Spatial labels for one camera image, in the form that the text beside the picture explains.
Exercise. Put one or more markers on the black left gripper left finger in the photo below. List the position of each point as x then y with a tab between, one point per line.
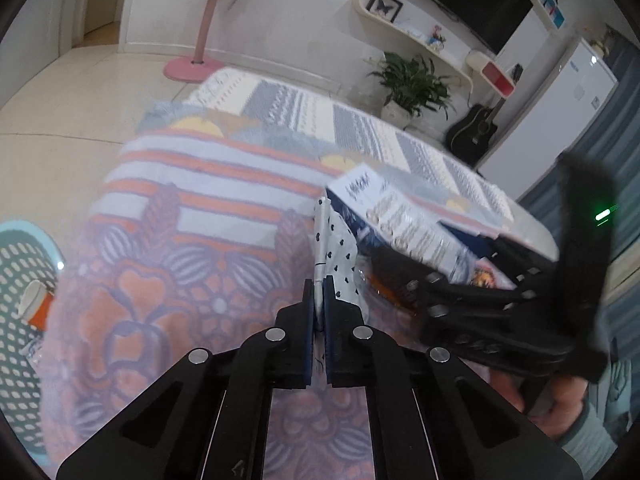
207	417

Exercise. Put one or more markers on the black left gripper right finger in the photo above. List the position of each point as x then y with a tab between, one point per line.
431	416

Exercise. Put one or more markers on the blue white milk carton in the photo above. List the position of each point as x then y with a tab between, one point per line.
380	215

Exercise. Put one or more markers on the white black dotted pouch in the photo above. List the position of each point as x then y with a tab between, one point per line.
335	254

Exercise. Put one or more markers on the orange paper cup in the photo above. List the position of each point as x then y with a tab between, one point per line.
34	305

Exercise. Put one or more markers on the teal sleeved right forearm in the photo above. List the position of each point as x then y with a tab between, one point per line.
604	420

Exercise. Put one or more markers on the person's right hand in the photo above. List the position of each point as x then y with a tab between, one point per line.
559	407

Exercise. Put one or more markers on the colourful snack packet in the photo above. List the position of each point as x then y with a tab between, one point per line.
482	274

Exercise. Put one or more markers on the black acoustic guitar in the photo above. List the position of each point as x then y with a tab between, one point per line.
468	140

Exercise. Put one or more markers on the patterned purple table cloth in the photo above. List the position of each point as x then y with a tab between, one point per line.
203	230

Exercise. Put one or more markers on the white refrigerator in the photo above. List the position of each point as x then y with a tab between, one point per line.
566	104

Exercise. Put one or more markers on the striped grey white mat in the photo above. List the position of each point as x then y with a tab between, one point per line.
283	105

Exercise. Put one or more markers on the green potted plant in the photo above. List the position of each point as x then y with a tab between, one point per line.
412	86

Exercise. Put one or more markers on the light blue laundry basket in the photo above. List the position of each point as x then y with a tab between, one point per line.
27	254

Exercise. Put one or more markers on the small figurine on shelf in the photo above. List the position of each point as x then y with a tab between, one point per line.
437	40

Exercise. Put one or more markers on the framed butterfly picture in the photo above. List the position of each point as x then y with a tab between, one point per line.
385	9

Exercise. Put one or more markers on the pink coat stand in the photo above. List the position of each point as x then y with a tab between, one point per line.
195	68

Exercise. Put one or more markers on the red white wall box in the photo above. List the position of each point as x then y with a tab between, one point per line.
491	72

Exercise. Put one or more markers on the white curved wall shelf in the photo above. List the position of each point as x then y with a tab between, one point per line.
462	75

